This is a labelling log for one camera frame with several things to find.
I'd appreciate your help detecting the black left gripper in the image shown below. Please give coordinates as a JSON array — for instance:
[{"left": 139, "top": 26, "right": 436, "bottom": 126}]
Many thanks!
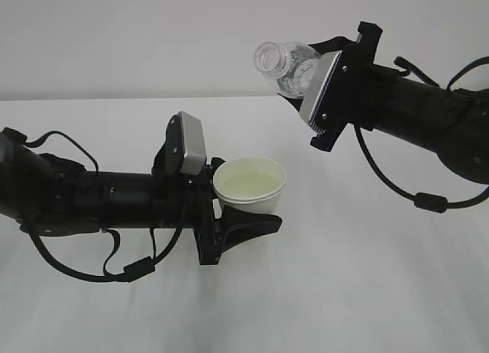
[{"left": 151, "top": 157, "right": 283, "bottom": 267}]

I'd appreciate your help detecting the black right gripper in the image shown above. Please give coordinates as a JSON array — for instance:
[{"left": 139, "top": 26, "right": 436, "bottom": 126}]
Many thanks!
[{"left": 279, "top": 21, "right": 397, "bottom": 152}]

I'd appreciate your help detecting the clear plastic water bottle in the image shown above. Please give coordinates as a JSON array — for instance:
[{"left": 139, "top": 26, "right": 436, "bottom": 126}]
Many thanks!
[{"left": 254, "top": 42, "right": 321, "bottom": 99}]

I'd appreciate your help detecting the white paper cup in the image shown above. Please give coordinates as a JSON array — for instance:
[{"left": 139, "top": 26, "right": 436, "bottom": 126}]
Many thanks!
[{"left": 212, "top": 157, "right": 287, "bottom": 214}]

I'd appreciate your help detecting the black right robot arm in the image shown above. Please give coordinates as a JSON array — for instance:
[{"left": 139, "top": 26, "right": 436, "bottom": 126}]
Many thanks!
[{"left": 287, "top": 21, "right": 488, "bottom": 184}]

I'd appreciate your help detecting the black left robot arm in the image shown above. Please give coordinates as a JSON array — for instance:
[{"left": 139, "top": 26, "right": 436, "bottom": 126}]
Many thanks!
[{"left": 1, "top": 128, "right": 282, "bottom": 265}]

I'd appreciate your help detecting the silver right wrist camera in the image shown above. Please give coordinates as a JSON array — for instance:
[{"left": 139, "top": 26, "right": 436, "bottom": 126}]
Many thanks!
[{"left": 299, "top": 50, "right": 342, "bottom": 134}]

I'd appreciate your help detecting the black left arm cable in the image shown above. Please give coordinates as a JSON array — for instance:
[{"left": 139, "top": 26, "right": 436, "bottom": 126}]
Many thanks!
[{"left": 17, "top": 130, "right": 184, "bottom": 283}]

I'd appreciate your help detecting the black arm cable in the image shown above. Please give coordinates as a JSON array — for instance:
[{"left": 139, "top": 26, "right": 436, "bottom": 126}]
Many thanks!
[
  {"left": 353, "top": 56, "right": 489, "bottom": 215},
  {"left": 17, "top": 130, "right": 184, "bottom": 283}
]

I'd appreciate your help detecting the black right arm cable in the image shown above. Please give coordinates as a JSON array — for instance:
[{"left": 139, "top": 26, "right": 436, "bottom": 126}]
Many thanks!
[{"left": 353, "top": 56, "right": 489, "bottom": 215}]

